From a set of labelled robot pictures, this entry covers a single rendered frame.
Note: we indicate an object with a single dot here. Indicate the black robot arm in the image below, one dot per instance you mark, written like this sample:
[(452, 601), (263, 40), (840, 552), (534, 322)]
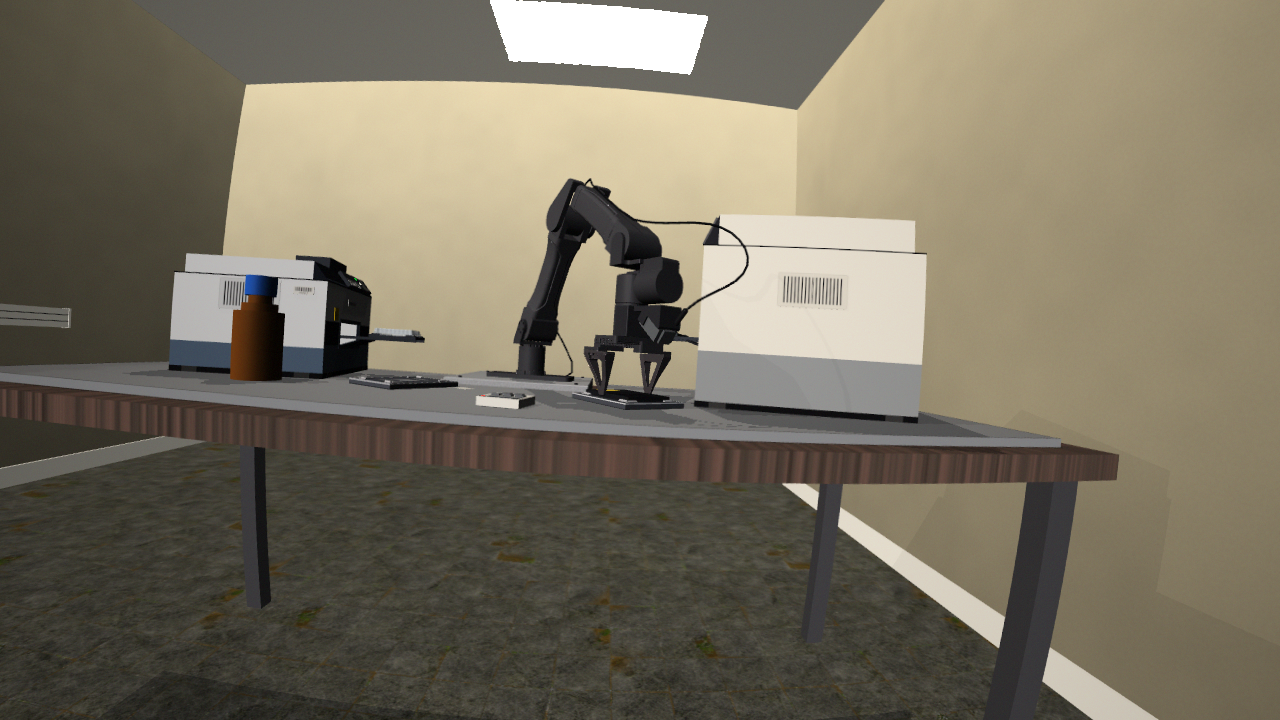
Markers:
[(656, 280)]

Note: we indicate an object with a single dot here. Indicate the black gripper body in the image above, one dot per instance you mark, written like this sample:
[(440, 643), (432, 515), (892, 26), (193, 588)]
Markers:
[(618, 343)]

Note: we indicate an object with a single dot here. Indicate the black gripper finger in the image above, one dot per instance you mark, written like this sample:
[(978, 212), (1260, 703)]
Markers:
[(645, 360), (607, 359)]

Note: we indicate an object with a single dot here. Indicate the brown bottle with blue cap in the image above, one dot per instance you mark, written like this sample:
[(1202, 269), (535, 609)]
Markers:
[(258, 333)]

